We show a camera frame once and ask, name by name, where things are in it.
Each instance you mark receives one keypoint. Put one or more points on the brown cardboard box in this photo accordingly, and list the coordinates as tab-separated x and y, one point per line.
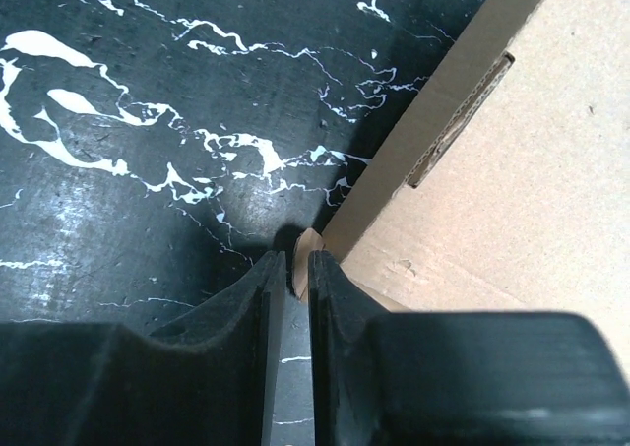
505	184

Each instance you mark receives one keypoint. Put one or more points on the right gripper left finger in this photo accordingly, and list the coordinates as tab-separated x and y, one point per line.
207	377

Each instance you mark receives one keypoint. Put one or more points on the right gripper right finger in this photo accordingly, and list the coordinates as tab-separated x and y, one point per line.
456	378

